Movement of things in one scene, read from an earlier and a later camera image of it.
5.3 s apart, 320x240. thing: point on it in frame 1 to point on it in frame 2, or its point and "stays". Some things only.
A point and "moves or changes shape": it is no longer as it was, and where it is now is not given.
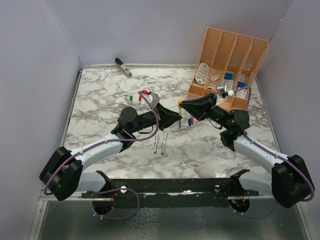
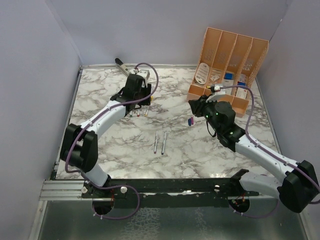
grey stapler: [123, 68] stays
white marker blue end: [164, 143] stays
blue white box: [229, 76] stays
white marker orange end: [180, 121] moves or changes shape
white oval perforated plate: [202, 73] stays
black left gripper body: [147, 119] to [145, 92]
